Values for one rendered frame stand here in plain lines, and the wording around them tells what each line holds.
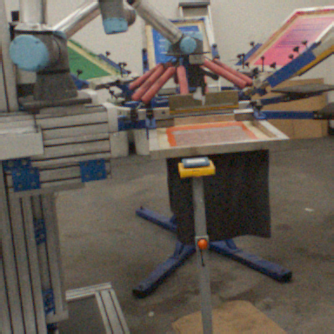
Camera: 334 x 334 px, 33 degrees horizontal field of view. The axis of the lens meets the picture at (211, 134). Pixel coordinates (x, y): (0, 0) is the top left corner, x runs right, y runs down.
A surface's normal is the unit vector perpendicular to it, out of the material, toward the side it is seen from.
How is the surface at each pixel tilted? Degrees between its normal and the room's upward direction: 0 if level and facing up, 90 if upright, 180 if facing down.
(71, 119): 90
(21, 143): 90
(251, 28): 90
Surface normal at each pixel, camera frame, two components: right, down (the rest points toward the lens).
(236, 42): 0.12, 0.18
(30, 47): -0.10, 0.32
